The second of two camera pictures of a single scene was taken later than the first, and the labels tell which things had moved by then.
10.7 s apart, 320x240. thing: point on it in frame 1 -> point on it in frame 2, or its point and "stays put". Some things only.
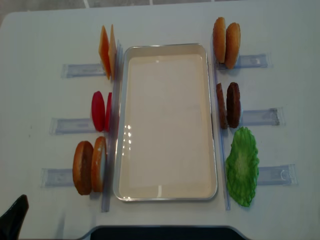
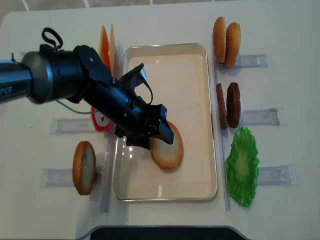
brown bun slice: (99, 165) -> (166, 155)
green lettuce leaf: (242, 166) stays put
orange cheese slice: (103, 50) stays put
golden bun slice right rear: (232, 45) stays put
